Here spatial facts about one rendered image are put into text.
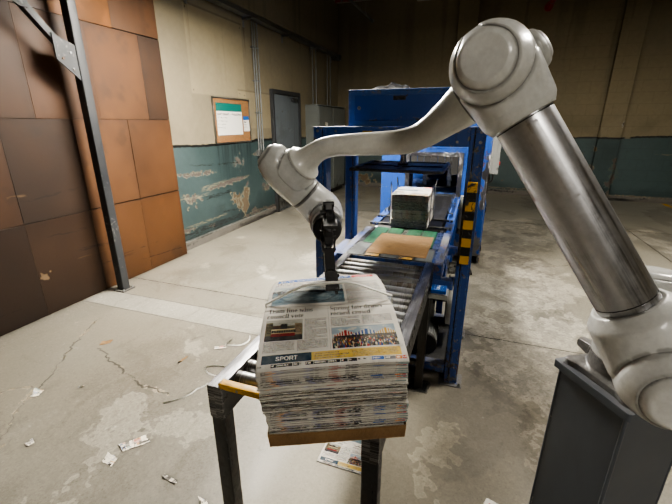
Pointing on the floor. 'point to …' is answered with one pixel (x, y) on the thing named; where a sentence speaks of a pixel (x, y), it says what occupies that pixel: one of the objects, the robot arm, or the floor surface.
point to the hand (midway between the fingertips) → (331, 255)
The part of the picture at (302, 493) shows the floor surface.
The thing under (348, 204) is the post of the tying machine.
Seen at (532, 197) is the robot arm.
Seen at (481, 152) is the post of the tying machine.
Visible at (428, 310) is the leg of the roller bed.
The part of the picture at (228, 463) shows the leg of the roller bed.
